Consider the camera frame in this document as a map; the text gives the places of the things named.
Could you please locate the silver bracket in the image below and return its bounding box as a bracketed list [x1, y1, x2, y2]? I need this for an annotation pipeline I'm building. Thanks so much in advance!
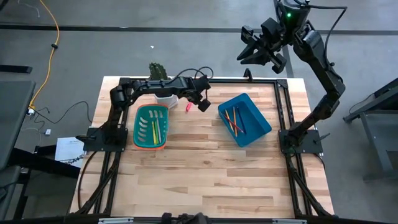
[272, 218, 308, 224]
[98, 217, 135, 224]

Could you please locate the black bar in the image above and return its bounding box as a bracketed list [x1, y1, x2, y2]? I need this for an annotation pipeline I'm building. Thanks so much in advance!
[0, 64, 34, 75]

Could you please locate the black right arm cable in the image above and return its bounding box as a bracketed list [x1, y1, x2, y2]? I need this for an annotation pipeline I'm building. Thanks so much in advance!
[294, 0, 348, 68]

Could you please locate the black floor cable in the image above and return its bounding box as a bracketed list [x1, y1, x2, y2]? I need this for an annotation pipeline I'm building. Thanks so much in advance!
[29, 100, 93, 125]

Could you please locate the brown cable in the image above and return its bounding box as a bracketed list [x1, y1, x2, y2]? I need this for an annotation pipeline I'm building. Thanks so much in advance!
[77, 150, 98, 210]

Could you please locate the teal basket orange rim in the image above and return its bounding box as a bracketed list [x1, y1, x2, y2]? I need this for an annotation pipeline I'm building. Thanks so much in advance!
[132, 103, 170, 151]

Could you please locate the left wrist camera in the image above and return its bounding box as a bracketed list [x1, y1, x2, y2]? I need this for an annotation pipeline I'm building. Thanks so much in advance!
[197, 98, 212, 113]

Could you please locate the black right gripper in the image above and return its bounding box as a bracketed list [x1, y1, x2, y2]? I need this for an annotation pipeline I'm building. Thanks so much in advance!
[236, 24, 287, 75]

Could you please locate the black aluminium frame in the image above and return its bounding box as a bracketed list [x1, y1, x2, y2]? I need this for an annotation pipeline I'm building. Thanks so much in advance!
[68, 67, 336, 224]

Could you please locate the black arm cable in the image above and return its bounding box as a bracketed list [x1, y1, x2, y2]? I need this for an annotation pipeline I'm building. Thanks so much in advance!
[175, 65, 215, 81]
[294, 0, 348, 68]

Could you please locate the yellow pencil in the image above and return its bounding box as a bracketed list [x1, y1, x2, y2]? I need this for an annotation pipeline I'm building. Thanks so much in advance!
[224, 109, 235, 133]

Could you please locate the dark grey desk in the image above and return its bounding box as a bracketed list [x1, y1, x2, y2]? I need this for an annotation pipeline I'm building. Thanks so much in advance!
[0, 80, 81, 220]

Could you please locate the white paper sheet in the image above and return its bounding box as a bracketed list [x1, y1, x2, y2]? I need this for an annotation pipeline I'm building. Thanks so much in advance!
[55, 136, 86, 169]

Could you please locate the black desk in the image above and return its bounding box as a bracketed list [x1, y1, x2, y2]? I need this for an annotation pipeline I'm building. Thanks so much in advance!
[343, 77, 398, 182]

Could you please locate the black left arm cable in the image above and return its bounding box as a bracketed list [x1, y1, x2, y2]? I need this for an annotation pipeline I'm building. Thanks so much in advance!
[175, 65, 215, 81]

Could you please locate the yellow cable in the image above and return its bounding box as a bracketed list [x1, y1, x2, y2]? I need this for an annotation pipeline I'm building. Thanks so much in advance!
[29, 0, 61, 110]

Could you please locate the orange pencil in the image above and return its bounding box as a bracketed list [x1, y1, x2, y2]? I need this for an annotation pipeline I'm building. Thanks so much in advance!
[233, 106, 239, 138]

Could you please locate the green cactus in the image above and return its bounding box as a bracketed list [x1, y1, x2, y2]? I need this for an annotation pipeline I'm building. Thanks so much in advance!
[148, 62, 169, 81]

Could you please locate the red pencil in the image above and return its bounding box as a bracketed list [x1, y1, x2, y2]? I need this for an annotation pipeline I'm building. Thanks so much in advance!
[221, 113, 246, 134]

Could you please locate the blue plastic tray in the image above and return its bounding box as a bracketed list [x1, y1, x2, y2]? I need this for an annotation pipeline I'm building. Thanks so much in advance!
[217, 92, 272, 148]

